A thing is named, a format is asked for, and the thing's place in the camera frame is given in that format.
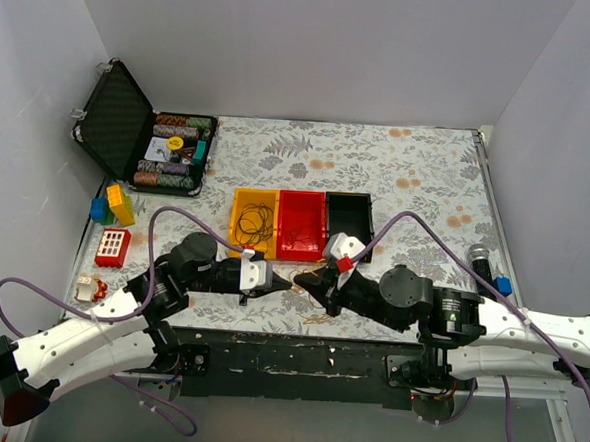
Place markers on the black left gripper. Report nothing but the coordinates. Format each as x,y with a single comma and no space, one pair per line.
245,296

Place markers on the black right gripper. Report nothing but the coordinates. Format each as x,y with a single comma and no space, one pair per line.
331,294

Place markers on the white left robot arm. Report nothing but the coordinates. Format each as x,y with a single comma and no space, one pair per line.
127,330

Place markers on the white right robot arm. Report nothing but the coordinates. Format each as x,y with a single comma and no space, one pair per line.
463,335

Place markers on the yellow plastic bin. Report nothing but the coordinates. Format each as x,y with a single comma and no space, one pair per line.
254,220

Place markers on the red plastic bin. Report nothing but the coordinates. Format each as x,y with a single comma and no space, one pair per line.
301,232

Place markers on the floral table mat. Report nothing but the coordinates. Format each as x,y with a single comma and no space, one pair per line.
430,190

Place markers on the black plastic bin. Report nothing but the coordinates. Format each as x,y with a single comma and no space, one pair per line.
349,213

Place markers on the black microphone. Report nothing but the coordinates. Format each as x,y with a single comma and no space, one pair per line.
478,257

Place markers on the red white toy block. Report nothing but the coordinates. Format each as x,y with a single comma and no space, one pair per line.
112,248

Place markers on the yellow round chip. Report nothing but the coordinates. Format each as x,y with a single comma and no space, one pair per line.
175,143

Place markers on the yellow toy brick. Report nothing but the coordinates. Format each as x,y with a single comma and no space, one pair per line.
120,205

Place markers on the blue toy block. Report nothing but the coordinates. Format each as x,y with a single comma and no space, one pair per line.
503,286

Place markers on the black poker chip case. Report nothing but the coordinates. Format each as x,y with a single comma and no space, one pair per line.
123,133

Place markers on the small red white toy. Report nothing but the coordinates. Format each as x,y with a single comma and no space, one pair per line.
91,290

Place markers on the blue toy brick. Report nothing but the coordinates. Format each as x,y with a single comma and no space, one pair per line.
99,210

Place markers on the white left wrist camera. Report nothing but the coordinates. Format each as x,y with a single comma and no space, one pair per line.
255,272

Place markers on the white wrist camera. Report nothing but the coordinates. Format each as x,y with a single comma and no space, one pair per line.
255,272
343,250

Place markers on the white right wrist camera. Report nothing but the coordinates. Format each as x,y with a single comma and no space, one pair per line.
343,250

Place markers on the aluminium frame rail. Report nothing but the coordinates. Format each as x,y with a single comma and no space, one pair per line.
106,411

